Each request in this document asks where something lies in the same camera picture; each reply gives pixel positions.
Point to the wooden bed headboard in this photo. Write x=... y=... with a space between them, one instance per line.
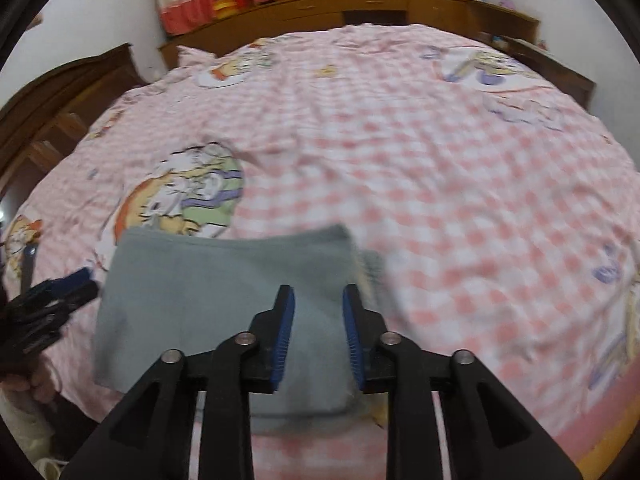
x=380 y=7

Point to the yellow bed sheet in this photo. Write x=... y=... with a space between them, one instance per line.
x=612 y=447

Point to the pink checked cartoon blanket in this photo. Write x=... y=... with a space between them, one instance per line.
x=450 y=185

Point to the grey pants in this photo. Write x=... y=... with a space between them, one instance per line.
x=200 y=320

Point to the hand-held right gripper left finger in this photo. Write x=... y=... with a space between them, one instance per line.
x=282 y=340

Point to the dark wooden wardrobe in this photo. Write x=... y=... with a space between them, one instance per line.
x=55 y=105

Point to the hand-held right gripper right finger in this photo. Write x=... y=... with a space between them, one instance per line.
x=354 y=340

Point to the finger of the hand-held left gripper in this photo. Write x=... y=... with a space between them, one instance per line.
x=75 y=294
x=80 y=276

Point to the person's left hand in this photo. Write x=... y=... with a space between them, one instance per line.
x=42 y=382

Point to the small purple item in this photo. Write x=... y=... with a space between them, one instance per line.
x=508 y=4

